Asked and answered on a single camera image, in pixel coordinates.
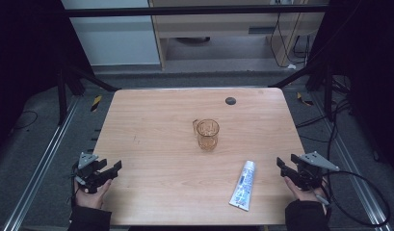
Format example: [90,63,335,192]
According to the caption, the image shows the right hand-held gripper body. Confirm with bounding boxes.
[295,150,341,193]

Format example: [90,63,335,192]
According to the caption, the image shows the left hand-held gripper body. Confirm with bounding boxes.
[71,151,104,194]

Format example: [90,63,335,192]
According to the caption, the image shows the white toothpaste tube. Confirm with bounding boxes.
[228,160,256,213]

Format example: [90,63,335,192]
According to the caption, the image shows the amber glass mug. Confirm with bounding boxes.
[192,117,221,152]

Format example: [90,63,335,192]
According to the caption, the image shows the person's right hand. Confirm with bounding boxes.
[283,175,329,204]

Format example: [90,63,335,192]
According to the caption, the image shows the person's left hand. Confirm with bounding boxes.
[73,178,114,210]

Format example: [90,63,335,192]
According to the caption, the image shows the yellow black striped tape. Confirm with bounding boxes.
[296,91,314,107]
[90,94,103,113]

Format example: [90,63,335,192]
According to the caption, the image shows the black metal stand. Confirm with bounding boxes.
[269,62,335,122]
[56,62,121,127]

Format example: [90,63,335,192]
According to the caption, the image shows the dark curtain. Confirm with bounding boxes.
[0,0,94,158]
[308,0,394,179]

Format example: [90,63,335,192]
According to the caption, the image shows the white cabinet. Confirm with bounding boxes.
[61,0,162,67]

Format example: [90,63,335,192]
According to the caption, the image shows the light wooden desk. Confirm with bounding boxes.
[147,0,331,70]

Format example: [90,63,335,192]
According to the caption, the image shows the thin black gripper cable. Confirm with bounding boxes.
[68,163,82,207]

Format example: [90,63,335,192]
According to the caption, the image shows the black floor cables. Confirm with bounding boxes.
[295,95,357,144]

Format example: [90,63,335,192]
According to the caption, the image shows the aluminium floor rail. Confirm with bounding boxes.
[311,92,394,231]
[1,95,82,231]

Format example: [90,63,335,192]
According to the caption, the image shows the black floor cable loop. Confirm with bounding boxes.
[11,110,39,131]

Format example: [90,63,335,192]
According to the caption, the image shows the black hanging cables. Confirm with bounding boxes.
[269,12,312,69]

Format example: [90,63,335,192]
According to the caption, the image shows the black horizontal frame bar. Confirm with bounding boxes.
[64,4,329,18]

